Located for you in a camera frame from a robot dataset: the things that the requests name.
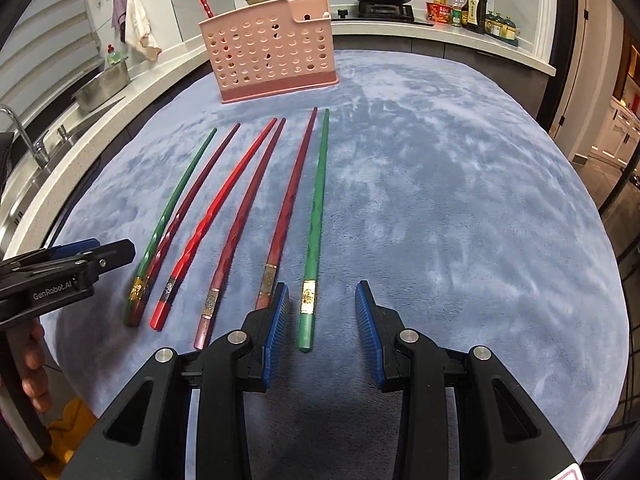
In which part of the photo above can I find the dark red chopstick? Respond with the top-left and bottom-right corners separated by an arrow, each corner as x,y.
124,122 -> 242,328
254,107 -> 318,310
193,118 -> 286,350

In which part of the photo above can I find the green chopstick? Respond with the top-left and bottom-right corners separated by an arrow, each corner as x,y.
124,128 -> 217,324
297,108 -> 330,352

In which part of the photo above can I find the bright red chopstick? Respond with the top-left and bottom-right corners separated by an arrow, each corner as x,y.
150,117 -> 277,332

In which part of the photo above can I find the person's left hand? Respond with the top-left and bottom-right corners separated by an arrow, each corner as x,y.
8,318 -> 52,418

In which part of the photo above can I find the chrome sink faucet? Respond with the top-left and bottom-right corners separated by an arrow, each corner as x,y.
0,104 -> 50,169

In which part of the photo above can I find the stainless steel sink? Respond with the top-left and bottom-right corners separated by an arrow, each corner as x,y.
1,96 -> 124,254

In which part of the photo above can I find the stainless steel bowl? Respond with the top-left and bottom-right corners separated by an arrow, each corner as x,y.
73,56 -> 130,113

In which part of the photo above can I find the blue fleece table mat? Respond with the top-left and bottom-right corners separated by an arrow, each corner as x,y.
58,51 -> 628,479

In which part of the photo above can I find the green dish soap bottle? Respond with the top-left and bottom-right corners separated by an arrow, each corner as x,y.
106,44 -> 122,66

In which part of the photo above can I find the white hanging towel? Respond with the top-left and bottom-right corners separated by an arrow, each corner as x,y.
125,0 -> 162,63

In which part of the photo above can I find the purple hanging cloth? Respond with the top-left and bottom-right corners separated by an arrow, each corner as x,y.
112,0 -> 127,44

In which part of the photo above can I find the red chopstick in holder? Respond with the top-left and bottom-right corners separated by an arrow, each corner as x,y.
198,0 -> 214,18

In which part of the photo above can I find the pink perforated utensil holder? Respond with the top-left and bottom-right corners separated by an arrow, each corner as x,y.
200,0 -> 338,104

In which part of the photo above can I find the tray of small jars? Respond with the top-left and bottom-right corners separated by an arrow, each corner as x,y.
485,12 -> 520,47

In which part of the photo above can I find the red seasoning container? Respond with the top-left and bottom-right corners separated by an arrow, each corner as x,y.
426,2 -> 452,25

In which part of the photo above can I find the black gas stove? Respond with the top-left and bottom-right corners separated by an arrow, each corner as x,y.
331,2 -> 433,26

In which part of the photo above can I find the dark soy sauce bottle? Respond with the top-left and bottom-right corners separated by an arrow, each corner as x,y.
463,0 -> 488,34

